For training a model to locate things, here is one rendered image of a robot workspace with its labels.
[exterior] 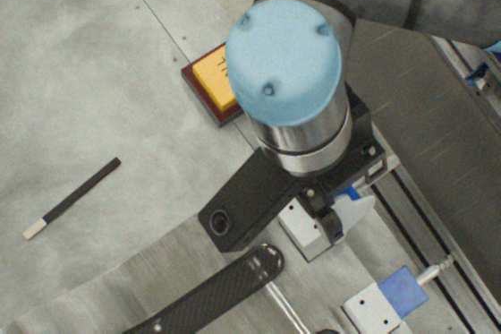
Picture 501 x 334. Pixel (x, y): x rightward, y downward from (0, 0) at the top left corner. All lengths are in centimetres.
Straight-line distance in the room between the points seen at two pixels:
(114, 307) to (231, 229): 22
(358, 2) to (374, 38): 115
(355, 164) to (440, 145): 97
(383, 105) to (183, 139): 73
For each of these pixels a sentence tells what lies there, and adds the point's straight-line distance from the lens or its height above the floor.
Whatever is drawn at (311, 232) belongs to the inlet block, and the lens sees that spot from 97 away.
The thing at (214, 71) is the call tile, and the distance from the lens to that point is 115.
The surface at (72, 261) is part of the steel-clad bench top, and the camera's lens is 113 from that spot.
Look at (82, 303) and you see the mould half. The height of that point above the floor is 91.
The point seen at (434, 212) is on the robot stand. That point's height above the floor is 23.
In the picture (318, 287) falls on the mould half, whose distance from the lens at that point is 103.
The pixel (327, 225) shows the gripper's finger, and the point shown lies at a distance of 88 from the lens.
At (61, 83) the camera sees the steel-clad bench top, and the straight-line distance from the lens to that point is 119.
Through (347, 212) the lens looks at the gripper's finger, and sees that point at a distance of 93.
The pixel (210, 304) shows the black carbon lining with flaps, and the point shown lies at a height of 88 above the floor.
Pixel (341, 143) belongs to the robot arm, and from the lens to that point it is 76.
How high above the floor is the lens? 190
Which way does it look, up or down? 72 degrees down
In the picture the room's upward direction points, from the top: 5 degrees clockwise
